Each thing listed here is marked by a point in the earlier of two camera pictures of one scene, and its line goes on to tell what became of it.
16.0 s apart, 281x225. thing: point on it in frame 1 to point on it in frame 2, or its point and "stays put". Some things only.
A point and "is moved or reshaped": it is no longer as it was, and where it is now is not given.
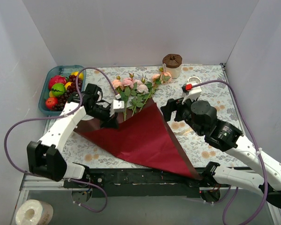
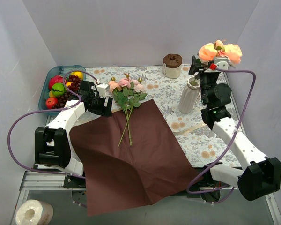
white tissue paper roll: [33, 212] stays put
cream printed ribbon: [184, 132] stays put
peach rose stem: [157, 80] to [208, 51]
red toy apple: [51, 101] stays put
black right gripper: [171, 109] to [200, 69]
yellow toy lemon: [81, 75] stays put
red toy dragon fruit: [56, 79] stays put
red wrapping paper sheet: [144, 133] is moved or reshaped
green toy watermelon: [58, 89] stays put
